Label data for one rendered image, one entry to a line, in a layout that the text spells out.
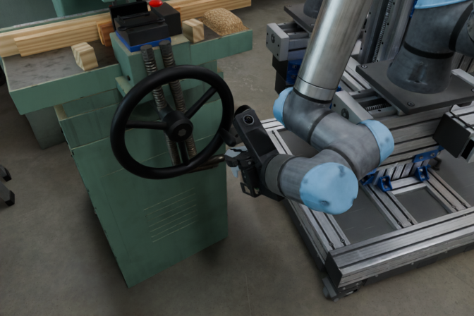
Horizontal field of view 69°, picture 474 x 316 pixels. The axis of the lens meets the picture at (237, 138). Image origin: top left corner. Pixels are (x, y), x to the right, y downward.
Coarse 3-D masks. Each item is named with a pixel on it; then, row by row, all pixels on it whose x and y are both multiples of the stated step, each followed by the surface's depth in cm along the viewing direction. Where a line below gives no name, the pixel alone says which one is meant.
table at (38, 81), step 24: (96, 48) 86; (192, 48) 88; (216, 48) 92; (240, 48) 96; (24, 72) 77; (48, 72) 77; (72, 72) 77; (96, 72) 78; (120, 72) 81; (24, 96) 73; (48, 96) 76; (72, 96) 78
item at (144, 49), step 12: (144, 48) 70; (168, 48) 72; (144, 60) 72; (168, 60) 74; (180, 84) 79; (156, 96) 77; (180, 96) 80; (180, 108) 82; (168, 144) 86; (192, 144) 89; (192, 156) 91; (216, 156) 101; (204, 168) 99
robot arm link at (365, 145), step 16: (320, 128) 59; (336, 128) 58; (352, 128) 57; (368, 128) 57; (384, 128) 57; (320, 144) 60; (336, 144) 56; (352, 144) 55; (368, 144) 55; (384, 144) 56; (352, 160) 53; (368, 160) 55
